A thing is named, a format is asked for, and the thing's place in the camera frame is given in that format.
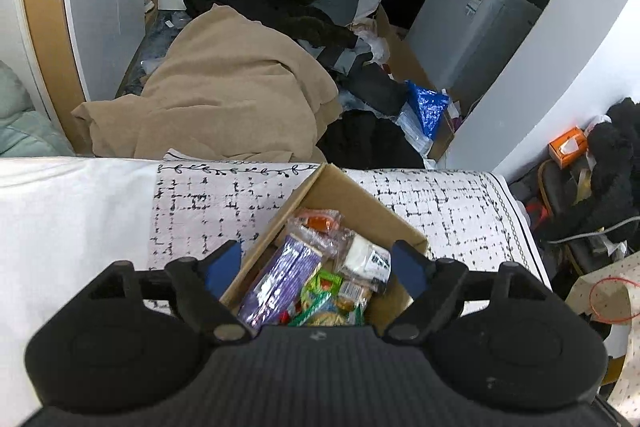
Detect small orange snack packet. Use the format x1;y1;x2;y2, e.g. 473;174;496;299
295;208;346;238

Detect white label clear packet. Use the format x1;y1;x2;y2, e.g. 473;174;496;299
334;231;392;295

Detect brown wooden chair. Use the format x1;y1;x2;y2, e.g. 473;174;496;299
537;158;593;220

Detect orange cable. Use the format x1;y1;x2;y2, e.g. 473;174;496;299
589;277;640;324

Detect beige blanket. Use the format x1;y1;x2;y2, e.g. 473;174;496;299
71;4;343;162

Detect light green candy packet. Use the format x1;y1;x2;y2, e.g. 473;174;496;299
300;269;343;308

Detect black clothes pile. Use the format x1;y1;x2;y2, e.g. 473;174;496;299
182;0;426;170

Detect white plastic bag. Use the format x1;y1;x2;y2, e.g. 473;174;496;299
352;19;391;62

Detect grey washing machine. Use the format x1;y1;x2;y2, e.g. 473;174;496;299
405;0;543;108

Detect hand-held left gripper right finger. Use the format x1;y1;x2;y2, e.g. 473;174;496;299
384;239;544;342

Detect teal pillow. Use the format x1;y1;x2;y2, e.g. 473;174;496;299
0;61;76;158

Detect blue foil bag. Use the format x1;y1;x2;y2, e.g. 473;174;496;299
404;80;451;140

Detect black and white printed bedsheet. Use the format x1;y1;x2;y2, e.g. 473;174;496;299
147;149;553;313

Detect dotted cream tablecloth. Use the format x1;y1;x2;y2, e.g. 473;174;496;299
565;252;640;413

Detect white cable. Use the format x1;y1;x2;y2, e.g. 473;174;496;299
547;216;640;244

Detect green cookie packet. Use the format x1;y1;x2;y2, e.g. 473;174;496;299
300;304;363;328

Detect small cardboard box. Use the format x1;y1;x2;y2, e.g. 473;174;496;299
220;163;430;338

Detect clear snack packet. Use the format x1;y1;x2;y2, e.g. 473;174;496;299
287;217;353;263

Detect purple snack packet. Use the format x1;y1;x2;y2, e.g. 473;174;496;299
236;234;323;330

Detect white duvet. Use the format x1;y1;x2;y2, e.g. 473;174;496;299
0;157;161;423

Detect black fluffy clothes heap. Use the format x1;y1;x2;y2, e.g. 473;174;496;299
532;97;640;245

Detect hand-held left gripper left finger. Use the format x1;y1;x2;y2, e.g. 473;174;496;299
89;239;253;343

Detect large torn brown carton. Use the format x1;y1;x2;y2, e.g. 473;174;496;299
375;4;453;158

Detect orange tissue box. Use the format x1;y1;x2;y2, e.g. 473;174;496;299
547;127;591;168

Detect red bag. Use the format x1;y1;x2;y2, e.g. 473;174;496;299
525;202;551;228

